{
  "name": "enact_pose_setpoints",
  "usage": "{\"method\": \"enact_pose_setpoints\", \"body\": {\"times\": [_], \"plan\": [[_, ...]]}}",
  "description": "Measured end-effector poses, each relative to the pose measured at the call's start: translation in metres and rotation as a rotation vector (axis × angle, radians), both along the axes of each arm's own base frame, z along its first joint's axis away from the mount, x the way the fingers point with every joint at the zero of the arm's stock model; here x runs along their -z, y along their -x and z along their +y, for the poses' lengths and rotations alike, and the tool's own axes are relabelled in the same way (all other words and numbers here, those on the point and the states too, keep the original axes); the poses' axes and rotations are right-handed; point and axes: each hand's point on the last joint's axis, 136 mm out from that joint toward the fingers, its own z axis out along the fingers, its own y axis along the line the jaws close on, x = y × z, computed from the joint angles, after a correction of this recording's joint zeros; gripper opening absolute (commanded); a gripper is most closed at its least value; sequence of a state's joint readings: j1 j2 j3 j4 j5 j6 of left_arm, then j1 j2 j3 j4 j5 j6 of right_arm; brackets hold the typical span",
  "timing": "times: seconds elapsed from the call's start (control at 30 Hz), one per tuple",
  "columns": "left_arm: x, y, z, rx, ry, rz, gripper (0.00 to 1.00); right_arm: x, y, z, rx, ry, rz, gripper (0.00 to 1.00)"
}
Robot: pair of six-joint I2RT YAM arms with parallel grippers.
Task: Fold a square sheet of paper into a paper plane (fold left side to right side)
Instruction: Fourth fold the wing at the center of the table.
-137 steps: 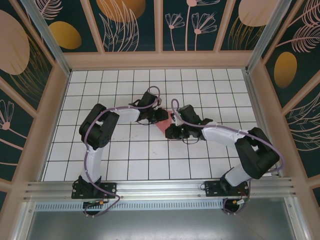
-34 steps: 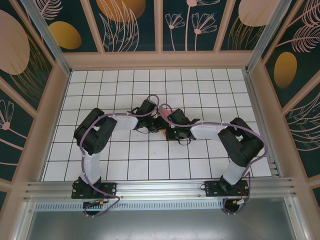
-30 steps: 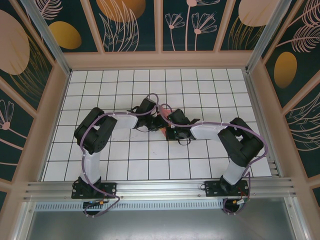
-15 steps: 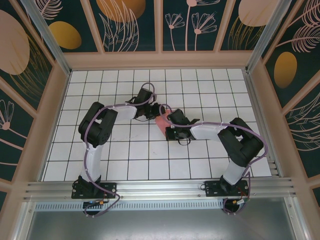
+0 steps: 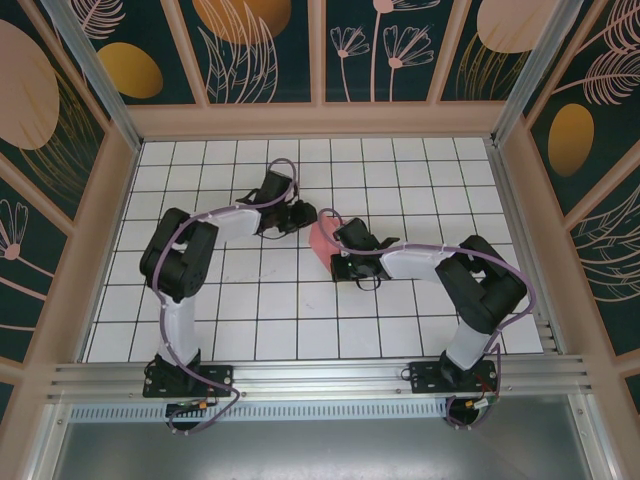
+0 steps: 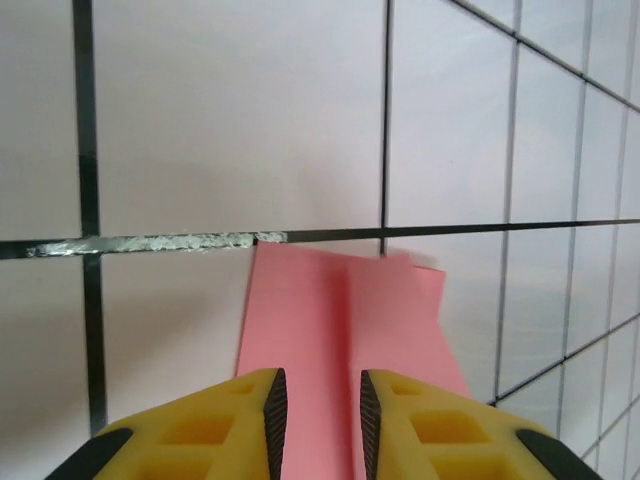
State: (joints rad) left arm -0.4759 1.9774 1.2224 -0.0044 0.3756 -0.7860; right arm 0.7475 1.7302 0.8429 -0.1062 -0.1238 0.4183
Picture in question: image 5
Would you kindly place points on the long aluminium mounting rail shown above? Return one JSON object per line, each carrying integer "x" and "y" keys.
{"x": 320, "y": 375}

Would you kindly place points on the aluminium side rail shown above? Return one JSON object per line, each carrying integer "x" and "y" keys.
{"x": 522, "y": 240}

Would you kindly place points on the aluminium corner post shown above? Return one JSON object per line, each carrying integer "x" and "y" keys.
{"x": 102, "y": 80}
{"x": 531, "y": 75}

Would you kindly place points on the pink cloth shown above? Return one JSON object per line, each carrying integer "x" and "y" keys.
{"x": 320, "y": 242}

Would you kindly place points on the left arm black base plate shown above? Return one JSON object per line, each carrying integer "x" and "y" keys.
{"x": 220, "y": 375}

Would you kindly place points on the aluminium frame profile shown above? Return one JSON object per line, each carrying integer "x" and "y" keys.
{"x": 595, "y": 445}
{"x": 47, "y": 445}

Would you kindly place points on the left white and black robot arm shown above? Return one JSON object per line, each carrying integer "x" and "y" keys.
{"x": 175, "y": 255}

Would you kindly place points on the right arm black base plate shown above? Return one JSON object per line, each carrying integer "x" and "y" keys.
{"x": 425, "y": 377}

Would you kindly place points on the grey metal panel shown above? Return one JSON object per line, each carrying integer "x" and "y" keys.
{"x": 320, "y": 450}

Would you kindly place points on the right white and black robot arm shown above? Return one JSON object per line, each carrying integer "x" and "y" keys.
{"x": 480, "y": 285}

